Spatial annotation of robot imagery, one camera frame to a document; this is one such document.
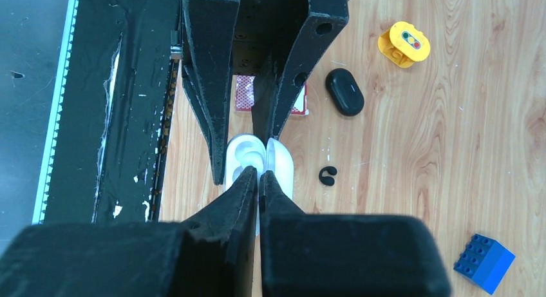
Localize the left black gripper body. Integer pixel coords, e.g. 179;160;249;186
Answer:
232;0;309;75

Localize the slotted cable duct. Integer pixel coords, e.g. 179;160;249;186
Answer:
32;0;79;224

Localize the yellow traffic light toy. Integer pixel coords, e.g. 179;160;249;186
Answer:
377;21;431;68

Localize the black earbud case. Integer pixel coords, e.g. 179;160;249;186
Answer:
325;68;364;117

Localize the red playing card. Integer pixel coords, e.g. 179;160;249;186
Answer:
234;75;309;115

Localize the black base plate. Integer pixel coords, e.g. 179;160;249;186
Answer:
42;0;180;224

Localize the black earbud near centre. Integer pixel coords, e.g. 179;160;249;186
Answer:
319;166;337;186

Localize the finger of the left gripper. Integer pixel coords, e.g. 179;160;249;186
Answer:
252;0;349;143
181;0;241;185

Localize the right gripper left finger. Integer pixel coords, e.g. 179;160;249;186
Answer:
1;166;258;296

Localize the blue toy brick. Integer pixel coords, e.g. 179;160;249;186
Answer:
453;234;516;295

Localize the white earbud charging case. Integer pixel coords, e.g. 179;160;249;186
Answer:
223;133;301;238

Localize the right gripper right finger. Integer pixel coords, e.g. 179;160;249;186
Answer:
258;171;451;296

